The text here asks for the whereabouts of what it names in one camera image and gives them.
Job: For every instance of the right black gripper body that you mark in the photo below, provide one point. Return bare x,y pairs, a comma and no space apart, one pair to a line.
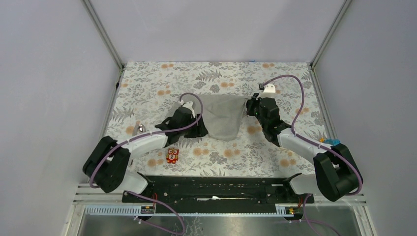
253,109

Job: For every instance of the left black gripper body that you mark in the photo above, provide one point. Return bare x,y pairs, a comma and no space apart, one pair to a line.
193,131

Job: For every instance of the grey cloth napkin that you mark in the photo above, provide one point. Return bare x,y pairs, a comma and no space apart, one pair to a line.
222,114

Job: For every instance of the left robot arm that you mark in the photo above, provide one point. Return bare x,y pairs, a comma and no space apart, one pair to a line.
107,165

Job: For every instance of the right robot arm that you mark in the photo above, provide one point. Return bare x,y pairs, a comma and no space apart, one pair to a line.
336,173

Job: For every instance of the floral patterned tablecloth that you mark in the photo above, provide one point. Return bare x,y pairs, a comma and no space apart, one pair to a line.
235,145

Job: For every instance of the red owl toy block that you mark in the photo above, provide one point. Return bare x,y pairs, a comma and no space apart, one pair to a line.
172,156

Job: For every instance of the small colourful toy blocks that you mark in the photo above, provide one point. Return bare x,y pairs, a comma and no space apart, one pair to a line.
329,142

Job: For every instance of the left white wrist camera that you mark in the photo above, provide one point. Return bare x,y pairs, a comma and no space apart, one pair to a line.
188,105

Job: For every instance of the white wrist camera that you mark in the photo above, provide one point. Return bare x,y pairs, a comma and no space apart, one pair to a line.
188,105
268,91

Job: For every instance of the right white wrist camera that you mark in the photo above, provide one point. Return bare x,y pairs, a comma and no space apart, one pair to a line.
268,91

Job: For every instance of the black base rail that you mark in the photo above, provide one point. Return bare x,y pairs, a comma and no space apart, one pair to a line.
222,194

